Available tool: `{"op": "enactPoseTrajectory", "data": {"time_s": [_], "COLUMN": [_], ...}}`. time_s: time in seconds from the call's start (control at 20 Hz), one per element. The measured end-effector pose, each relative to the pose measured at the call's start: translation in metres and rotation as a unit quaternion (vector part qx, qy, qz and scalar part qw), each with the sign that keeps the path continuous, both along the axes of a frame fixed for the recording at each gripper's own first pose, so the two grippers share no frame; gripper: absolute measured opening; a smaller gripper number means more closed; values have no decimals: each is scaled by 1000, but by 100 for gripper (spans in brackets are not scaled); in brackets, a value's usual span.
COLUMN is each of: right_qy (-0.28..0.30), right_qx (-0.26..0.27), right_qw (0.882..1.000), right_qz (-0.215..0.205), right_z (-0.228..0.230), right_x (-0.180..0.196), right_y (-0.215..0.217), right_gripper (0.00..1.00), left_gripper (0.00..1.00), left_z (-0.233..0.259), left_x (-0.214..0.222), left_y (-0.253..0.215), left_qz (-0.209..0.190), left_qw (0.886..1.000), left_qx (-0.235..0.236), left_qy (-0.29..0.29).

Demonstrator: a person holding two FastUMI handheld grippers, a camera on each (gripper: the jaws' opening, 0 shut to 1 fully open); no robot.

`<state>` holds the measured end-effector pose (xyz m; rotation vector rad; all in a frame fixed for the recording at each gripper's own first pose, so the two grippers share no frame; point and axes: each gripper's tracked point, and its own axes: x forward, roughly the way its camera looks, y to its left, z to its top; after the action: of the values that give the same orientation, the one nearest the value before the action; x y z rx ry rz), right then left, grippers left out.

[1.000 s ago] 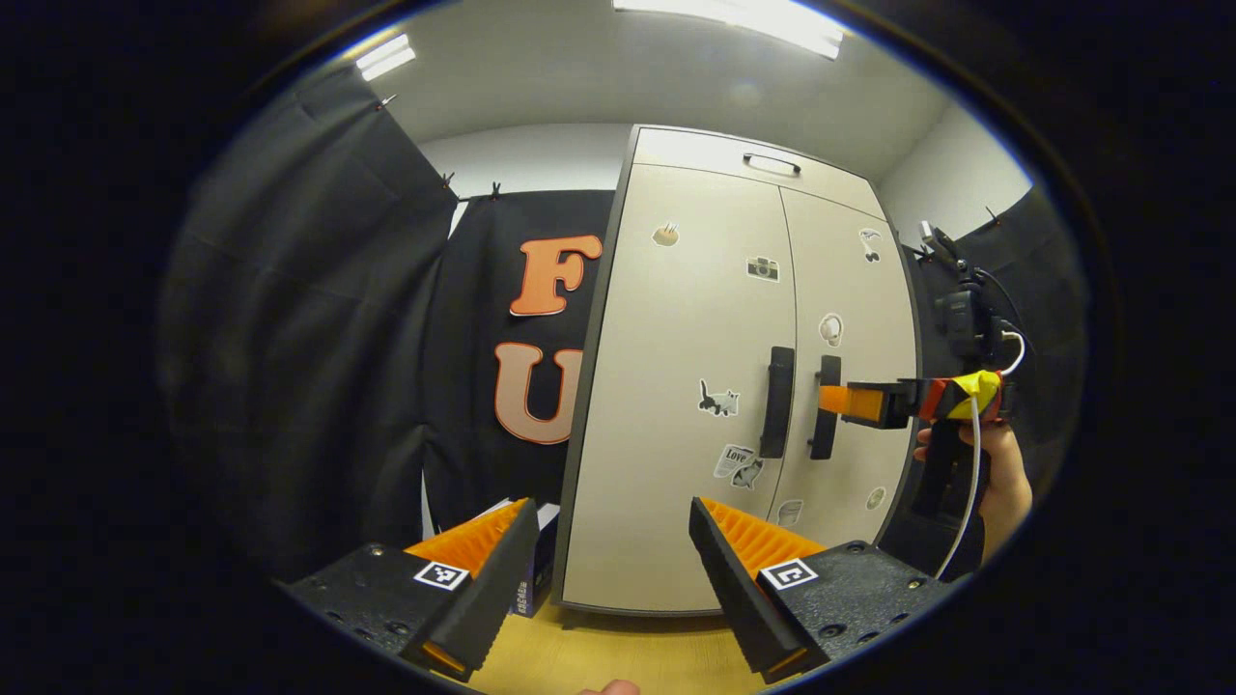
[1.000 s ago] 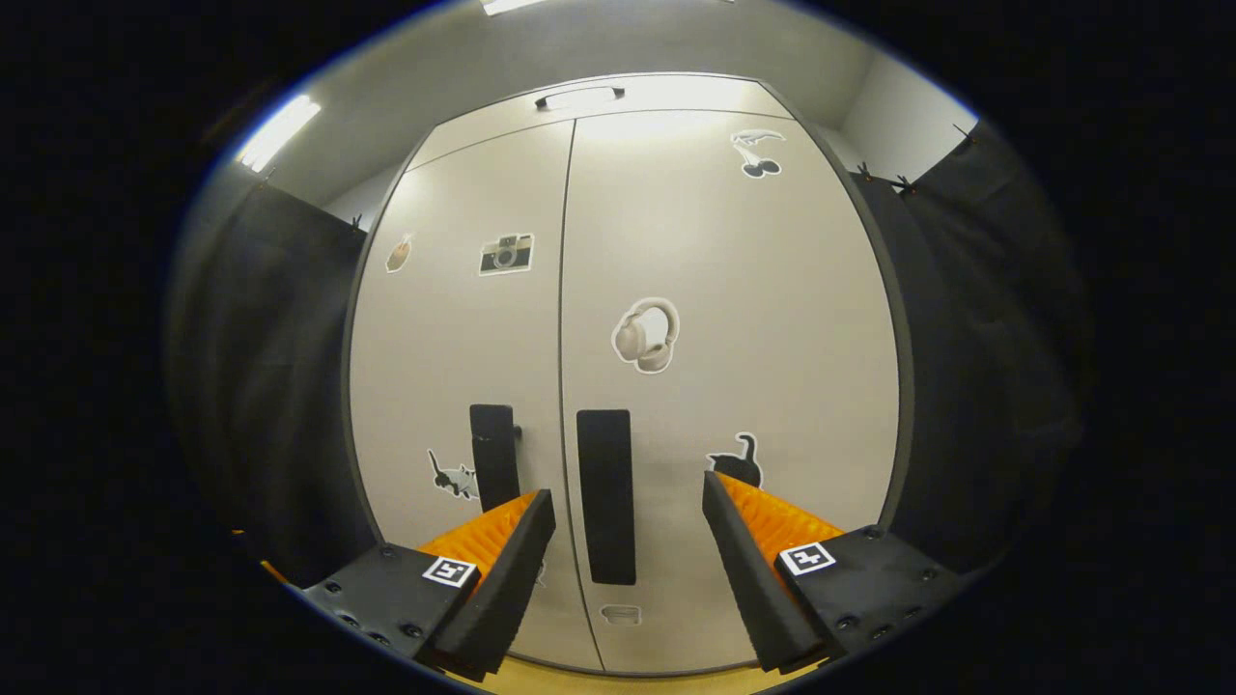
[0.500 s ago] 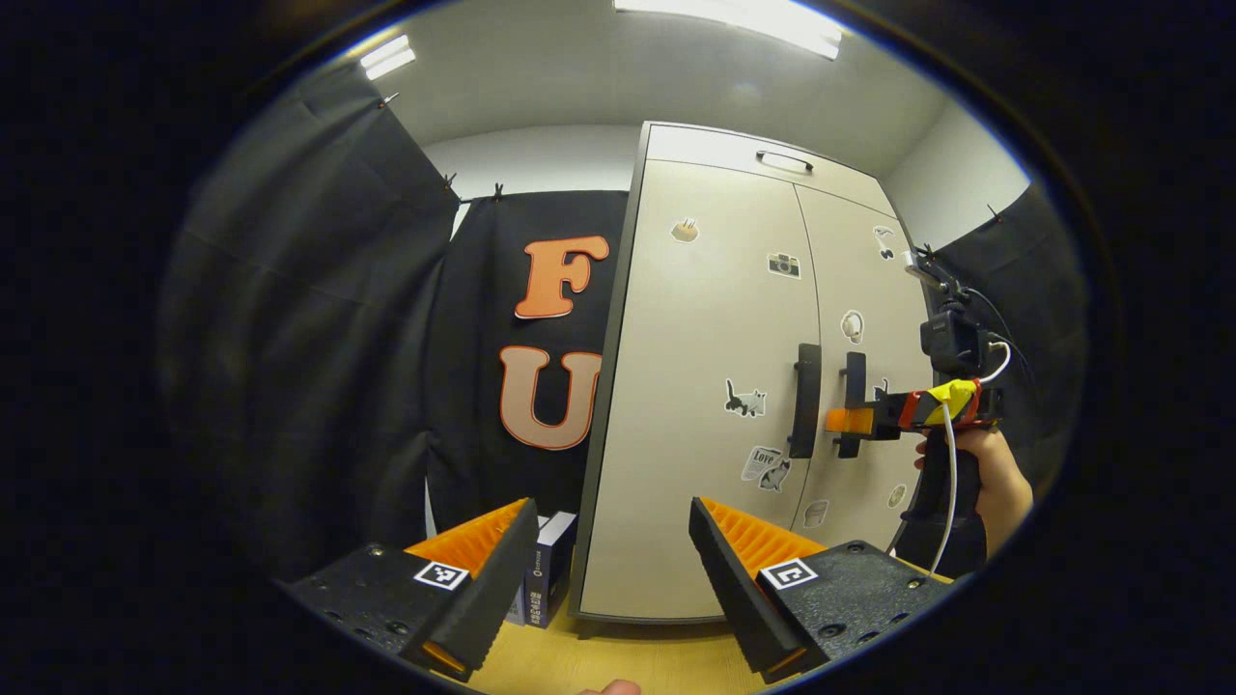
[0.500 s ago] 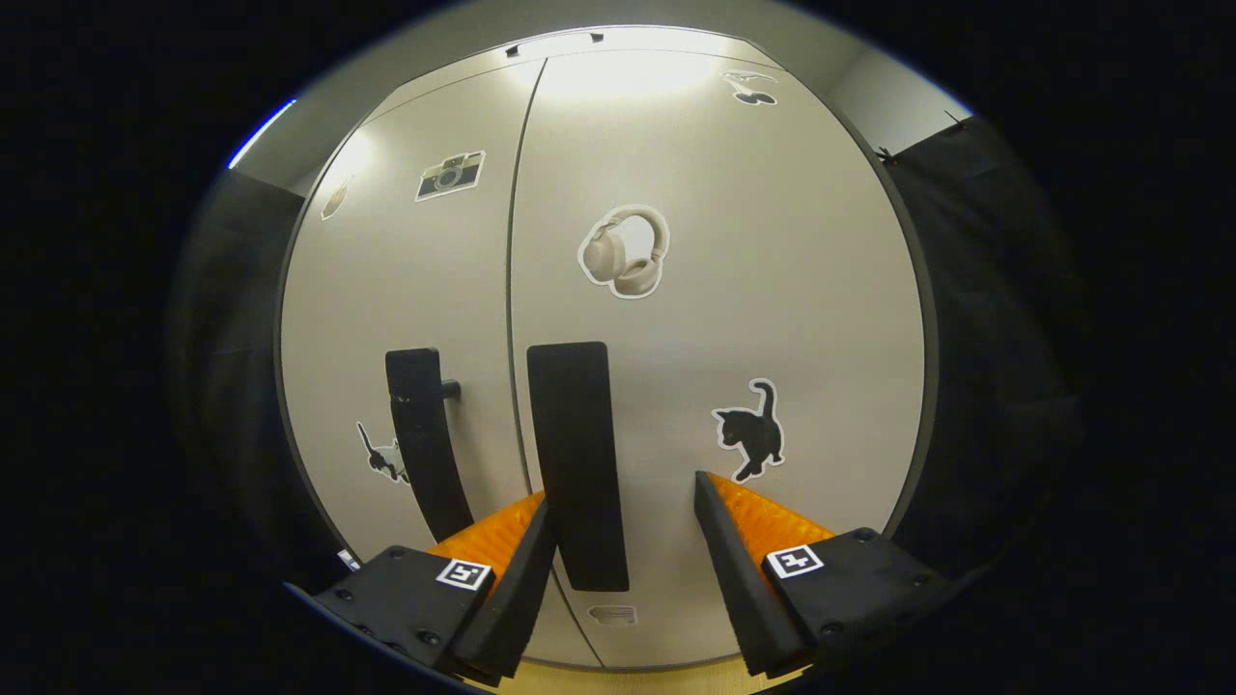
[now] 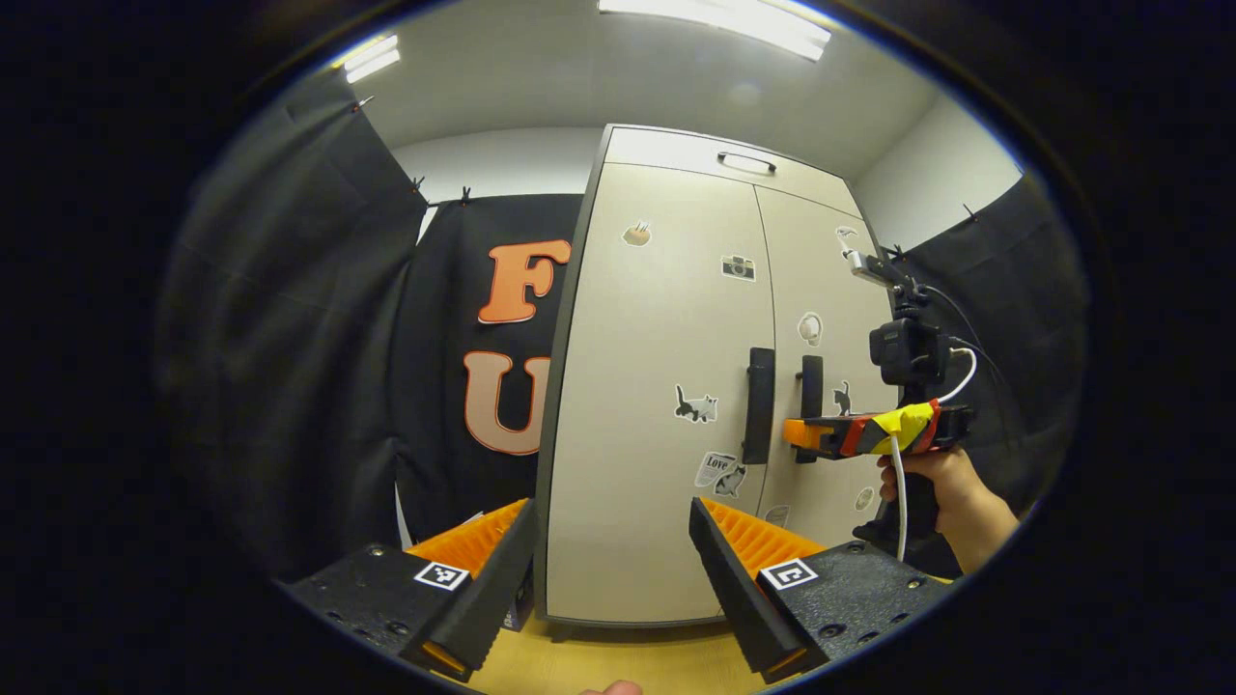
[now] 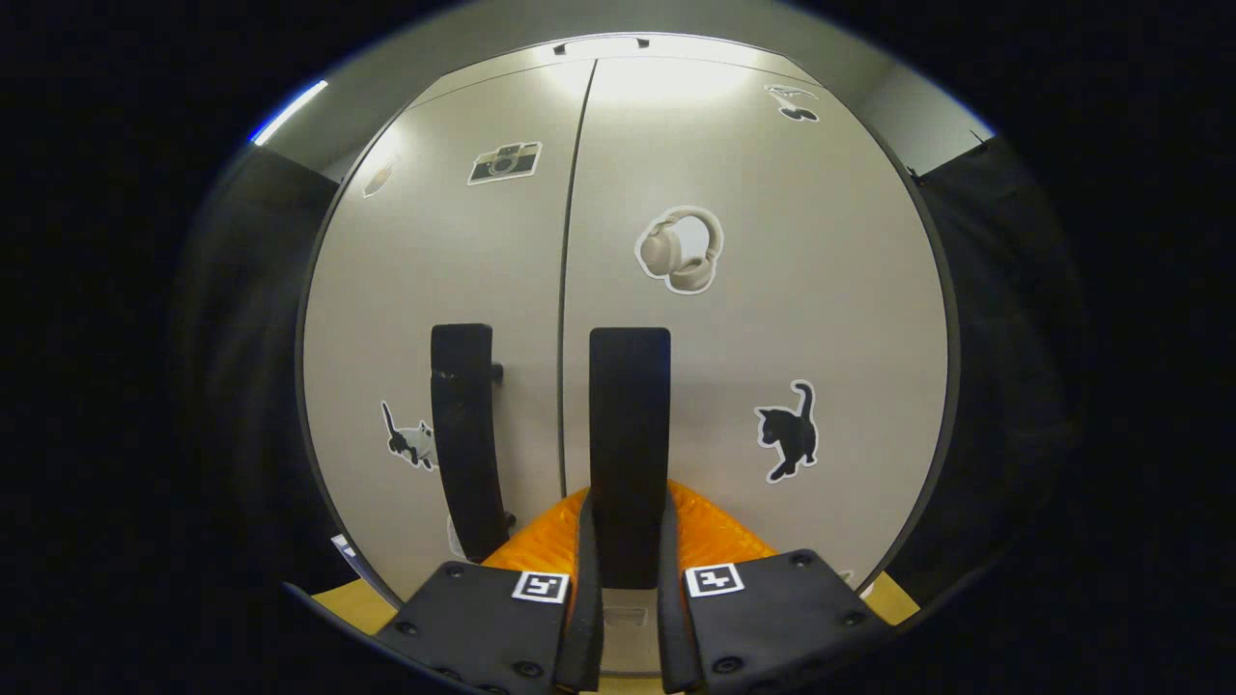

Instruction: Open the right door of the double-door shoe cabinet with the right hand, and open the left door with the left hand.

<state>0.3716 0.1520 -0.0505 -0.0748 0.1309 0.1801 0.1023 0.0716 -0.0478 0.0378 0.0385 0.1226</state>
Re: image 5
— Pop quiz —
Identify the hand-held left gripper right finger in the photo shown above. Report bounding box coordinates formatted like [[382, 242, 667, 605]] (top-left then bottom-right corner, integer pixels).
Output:
[[688, 496, 954, 685]]

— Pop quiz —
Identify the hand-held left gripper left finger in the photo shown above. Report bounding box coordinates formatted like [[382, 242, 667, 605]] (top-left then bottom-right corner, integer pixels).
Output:
[[277, 497, 540, 683]]

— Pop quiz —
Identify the beige cabinet door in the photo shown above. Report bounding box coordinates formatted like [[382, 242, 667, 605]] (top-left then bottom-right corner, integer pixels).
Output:
[[753, 184, 905, 547], [546, 161, 779, 625]]

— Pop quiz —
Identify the beige double-door shoe cabinet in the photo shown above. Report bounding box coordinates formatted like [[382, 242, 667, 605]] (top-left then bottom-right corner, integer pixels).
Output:
[[534, 124, 905, 640]]

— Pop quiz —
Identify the beige cabinet top drawer front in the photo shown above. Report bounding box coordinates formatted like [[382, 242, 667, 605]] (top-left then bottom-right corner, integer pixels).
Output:
[[603, 125, 863, 219]]

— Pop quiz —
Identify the black backdrop cloth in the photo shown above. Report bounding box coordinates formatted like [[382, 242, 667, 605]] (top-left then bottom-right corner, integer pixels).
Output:
[[154, 72, 1092, 582]]

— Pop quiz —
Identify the large ceiling light panel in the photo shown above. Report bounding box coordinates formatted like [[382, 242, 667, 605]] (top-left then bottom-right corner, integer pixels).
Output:
[[598, 0, 833, 62]]

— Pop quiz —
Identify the narrow ceiling light strip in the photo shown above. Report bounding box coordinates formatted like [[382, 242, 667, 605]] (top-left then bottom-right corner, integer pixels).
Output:
[[332, 34, 403, 84]]

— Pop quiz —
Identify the white cable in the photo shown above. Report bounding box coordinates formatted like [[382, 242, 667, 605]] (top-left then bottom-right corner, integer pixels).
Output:
[[887, 347, 979, 564]]

